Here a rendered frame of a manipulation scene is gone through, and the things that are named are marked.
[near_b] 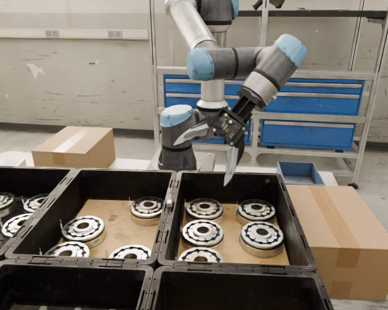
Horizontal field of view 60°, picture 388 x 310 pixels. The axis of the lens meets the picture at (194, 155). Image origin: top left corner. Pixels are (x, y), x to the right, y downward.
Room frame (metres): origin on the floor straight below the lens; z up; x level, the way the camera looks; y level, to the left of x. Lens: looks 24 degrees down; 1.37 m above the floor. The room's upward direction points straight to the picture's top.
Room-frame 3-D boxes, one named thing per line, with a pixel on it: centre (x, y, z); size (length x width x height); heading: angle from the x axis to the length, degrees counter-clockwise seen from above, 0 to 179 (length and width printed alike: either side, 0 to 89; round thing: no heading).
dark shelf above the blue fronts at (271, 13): (2.78, -0.79, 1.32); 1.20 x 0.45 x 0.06; 81
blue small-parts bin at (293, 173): (1.20, -0.42, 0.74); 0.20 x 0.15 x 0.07; 175
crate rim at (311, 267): (0.68, -0.09, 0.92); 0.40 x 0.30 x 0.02; 177
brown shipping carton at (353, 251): (0.78, -0.37, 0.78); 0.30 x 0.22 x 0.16; 177
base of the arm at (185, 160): (1.19, 0.07, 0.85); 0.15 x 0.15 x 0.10
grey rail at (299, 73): (2.62, -0.51, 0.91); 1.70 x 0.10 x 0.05; 81
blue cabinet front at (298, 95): (2.53, -0.90, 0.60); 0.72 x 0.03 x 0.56; 81
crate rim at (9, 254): (0.70, 0.21, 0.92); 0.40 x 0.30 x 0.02; 177
